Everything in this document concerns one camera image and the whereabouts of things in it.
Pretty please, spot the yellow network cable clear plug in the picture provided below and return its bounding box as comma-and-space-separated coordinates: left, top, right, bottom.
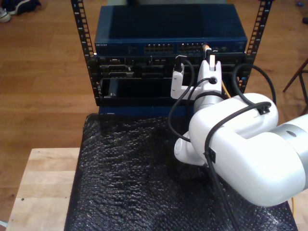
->
203, 43, 296, 215

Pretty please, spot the black rack server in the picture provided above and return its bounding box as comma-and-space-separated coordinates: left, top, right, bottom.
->
96, 55, 246, 79

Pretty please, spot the black bubble mat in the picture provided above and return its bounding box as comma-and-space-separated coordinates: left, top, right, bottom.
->
64, 112, 299, 231

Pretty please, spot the dark sneaker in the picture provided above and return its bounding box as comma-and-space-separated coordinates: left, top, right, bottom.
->
4, 0, 41, 15

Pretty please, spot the white sneaker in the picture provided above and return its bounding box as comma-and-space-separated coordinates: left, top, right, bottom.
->
0, 7, 12, 24

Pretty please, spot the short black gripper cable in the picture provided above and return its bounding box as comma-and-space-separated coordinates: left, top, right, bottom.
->
167, 55, 218, 143

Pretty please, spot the blue network switch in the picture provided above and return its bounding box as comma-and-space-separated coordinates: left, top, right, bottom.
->
94, 3, 248, 56

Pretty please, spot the black perforated rack post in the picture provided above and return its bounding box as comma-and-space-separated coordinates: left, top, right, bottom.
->
70, 0, 104, 107
237, 0, 274, 96

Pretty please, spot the blue metal base plate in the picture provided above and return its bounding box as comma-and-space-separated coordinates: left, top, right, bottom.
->
98, 105, 198, 118

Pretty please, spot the dark red chair frame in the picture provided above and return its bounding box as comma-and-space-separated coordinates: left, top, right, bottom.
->
282, 57, 308, 116

